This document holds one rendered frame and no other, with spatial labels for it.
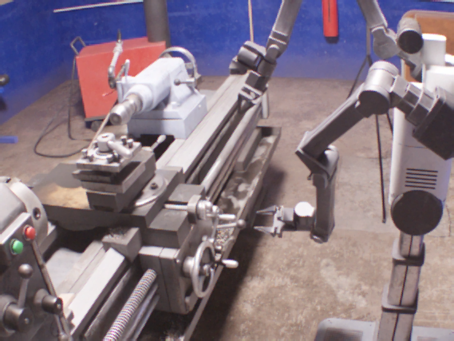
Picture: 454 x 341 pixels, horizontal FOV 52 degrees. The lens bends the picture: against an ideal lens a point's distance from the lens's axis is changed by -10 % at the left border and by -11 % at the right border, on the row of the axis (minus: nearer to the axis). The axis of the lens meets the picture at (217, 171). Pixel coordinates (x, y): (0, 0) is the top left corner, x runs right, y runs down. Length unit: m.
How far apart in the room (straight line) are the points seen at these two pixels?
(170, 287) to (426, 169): 0.98
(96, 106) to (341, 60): 2.72
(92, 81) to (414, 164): 3.83
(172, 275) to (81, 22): 5.24
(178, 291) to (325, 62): 4.33
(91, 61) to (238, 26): 1.91
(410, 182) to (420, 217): 0.12
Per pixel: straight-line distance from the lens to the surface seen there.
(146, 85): 2.28
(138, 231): 1.75
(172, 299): 1.85
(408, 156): 1.33
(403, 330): 1.80
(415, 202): 1.41
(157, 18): 4.69
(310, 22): 5.69
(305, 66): 5.83
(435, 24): 5.25
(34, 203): 1.48
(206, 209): 1.74
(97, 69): 4.76
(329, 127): 1.29
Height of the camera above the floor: 1.83
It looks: 28 degrees down
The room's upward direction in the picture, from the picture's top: 6 degrees counter-clockwise
